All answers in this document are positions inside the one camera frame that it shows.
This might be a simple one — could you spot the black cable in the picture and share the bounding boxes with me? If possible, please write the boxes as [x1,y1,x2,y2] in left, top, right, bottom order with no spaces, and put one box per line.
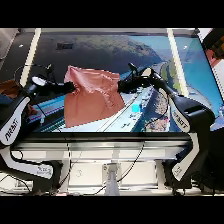
[89,141,146,196]
[57,128,73,189]

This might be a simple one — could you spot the salmon pink garment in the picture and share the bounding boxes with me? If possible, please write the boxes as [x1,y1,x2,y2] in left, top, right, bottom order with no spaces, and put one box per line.
[62,65,126,129]

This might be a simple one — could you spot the silver frame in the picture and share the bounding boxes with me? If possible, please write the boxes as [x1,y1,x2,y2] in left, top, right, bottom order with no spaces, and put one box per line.
[0,138,224,197]

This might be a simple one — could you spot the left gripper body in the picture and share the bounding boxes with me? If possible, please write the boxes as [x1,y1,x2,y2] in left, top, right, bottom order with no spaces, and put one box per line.
[61,81,78,95]

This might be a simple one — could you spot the brown garment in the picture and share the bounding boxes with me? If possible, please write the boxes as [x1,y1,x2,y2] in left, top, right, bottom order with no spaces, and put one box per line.
[0,79,38,116]

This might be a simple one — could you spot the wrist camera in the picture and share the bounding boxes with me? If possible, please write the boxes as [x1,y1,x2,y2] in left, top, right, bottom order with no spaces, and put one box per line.
[45,63,56,83]
[128,62,140,80]

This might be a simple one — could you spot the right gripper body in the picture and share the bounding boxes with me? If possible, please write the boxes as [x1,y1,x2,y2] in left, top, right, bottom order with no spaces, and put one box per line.
[117,78,142,95]

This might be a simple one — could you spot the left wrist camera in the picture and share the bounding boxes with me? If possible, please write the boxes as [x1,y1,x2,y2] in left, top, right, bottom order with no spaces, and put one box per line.
[45,63,56,83]

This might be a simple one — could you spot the heap of clothes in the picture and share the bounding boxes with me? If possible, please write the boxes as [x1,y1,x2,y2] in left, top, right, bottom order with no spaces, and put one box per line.
[201,28,224,88]

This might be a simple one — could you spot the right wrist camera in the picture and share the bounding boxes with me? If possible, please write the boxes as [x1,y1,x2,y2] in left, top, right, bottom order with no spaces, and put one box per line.
[128,62,140,80]

